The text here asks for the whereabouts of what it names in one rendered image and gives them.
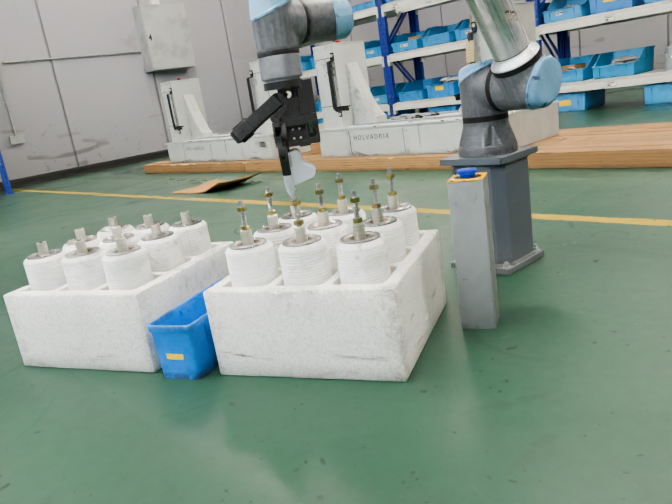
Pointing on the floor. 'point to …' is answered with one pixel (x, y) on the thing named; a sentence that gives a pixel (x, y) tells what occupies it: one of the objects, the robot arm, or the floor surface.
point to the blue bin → (185, 339)
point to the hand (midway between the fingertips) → (290, 192)
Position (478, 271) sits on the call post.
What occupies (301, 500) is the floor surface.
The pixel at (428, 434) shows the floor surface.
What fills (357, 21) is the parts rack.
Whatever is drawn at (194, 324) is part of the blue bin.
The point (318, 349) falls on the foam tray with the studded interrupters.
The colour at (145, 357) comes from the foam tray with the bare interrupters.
